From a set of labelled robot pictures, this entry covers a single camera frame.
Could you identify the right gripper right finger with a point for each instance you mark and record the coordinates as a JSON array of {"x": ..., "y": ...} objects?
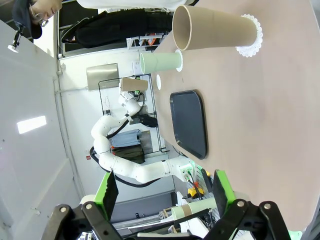
[{"x": 221, "y": 195}]

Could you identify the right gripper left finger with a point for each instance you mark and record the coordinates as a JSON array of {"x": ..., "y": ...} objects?
[{"x": 111, "y": 197}]

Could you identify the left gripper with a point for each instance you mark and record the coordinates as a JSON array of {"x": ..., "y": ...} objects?
[{"x": 141, "y": 98}]

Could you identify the tan brown cup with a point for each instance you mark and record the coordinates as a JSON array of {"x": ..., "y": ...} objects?
[
  {"x": 135, "y": 84},
  {"x": 220, "y": 30},
  {"x": 187, "y": 210}
]

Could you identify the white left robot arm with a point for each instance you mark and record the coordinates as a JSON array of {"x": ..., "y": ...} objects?
[{"x": 150, "y": 172}]

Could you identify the yellow emergency stop button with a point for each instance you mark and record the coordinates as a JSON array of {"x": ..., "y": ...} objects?
[{"x": 193, "y": 193}]

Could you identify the dark olive bag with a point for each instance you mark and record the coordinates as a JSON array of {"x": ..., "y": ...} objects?
[{"x": 127, "y": 155}]

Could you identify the blue grey cloth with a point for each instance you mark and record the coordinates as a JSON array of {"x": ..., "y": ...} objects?
[{"x": 125, "y": 138}]

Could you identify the white shelf unit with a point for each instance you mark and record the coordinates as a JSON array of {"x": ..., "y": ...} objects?
[{"x": 140, "y": 42}]

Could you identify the black plastic tray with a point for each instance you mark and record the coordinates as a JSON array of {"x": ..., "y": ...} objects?
[{"x": 190, "y": 125}]

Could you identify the person in light sweatshirt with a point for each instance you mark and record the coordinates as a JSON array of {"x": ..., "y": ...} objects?
[{"x": 125, "y": 3}]

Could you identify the ceiling light panel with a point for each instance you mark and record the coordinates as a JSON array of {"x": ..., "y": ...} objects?
[{"x": 31, "y": 124}]

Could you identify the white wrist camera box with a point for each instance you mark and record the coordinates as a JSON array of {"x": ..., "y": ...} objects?
[{"x": 124, "y": 96}]

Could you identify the large steel wall panel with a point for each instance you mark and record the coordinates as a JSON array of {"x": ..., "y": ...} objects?
[{"x": 102, "y": 75}]

